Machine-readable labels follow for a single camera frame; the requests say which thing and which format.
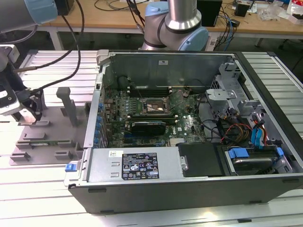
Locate CPU socket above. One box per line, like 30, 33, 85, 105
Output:
141, 96, 170, 114

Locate grey parts rack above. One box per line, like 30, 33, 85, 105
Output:
9, 87, 92, 166

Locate wide black device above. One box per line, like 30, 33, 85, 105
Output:
56, 0, 74, 16

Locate grey case corner latch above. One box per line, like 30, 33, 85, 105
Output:
96, 49, 111, 66

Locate blue case latch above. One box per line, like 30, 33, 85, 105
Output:
64, 162, 79, 173

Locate wooden desk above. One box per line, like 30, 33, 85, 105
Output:
0, 0, 303, 51

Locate silver power supply unit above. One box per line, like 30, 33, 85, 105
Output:
86, 147, 184, 183

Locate black graphics card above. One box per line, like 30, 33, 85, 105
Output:
131, 121, 167, 137

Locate green motherboard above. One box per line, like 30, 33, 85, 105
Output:
103, 87, 207, 148

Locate open black PC case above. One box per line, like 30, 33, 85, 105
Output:
63, 49, 303, 215

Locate black plastic shroud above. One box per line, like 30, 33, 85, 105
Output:
177, 142, 225, 178

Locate metal drive cage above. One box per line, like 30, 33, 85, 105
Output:
205, 88, 238, 119

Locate tall black box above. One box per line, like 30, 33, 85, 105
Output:
196, 0, 223, 27

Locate hard disk in blue carrier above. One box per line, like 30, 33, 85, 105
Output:
226, 146, 285, 176

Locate small black box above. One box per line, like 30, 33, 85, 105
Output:
234, 1, 251, 17

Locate clear plastic bags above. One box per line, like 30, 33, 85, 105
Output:
257, 3, 287, 21

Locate white and red bag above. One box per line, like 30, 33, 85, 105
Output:
285, 0, 303, 25

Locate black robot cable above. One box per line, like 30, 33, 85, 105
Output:
34, 0, 85, 93
13, 14, 81, 71

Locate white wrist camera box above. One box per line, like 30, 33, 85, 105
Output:
0, 89, 21, 116

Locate yellow and black wire loom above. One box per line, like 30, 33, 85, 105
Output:
219, 118, 253, 144

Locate blue wire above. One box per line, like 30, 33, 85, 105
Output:
251, 127, 268, 150

